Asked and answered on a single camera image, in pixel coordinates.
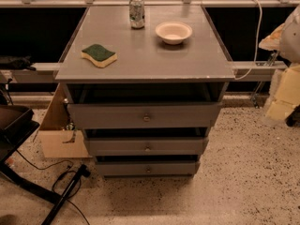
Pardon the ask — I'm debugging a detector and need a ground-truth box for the grey top drawer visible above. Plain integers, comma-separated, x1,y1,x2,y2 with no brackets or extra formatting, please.
67,103,220,129

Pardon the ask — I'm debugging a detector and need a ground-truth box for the grey drawer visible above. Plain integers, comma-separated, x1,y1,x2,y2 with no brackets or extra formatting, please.
67,103,220,129
96,161,200,176
84,137,208,156

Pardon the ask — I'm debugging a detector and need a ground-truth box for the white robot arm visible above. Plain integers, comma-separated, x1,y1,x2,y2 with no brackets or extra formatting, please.
259,6,300,127

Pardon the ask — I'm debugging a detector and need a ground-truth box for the grey drawer cabinet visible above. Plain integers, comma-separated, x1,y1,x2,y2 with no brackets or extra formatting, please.
56,6,234,165

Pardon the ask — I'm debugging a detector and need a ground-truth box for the grey middle drawer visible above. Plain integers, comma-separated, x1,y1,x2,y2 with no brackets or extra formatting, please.
84,137,208,156

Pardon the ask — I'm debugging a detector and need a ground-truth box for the grey bottom drawer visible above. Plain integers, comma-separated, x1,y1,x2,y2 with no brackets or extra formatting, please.
96,161,200,176

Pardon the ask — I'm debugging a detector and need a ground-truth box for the green yellow sponge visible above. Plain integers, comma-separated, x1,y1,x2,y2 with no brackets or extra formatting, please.
81,44,117,68

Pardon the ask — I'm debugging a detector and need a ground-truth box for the white paper bowl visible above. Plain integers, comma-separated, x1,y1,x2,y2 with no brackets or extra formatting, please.
156,22,192,45

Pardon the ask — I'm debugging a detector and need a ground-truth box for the cardboard box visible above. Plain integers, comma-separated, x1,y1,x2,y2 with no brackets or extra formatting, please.
37,85,89,158

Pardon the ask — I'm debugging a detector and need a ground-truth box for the silver soda can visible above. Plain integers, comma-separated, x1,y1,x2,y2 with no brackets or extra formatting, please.
129,0,145,29

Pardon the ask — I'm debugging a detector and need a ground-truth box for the black chair base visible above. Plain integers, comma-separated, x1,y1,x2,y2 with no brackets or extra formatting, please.
0,105,90,225

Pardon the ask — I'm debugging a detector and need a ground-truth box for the black floor cable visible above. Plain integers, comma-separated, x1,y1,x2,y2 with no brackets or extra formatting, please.
14,148,91,225

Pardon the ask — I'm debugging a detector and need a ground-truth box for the metal railing frame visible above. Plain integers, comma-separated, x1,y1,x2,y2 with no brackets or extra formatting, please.
0,0,300,83

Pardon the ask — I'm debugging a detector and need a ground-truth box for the black bag on rail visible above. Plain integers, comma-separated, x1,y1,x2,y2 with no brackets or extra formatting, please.
0,56,35,70

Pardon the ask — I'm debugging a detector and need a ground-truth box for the white cable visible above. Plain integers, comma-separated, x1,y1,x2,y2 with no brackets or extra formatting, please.
234,0,263,81

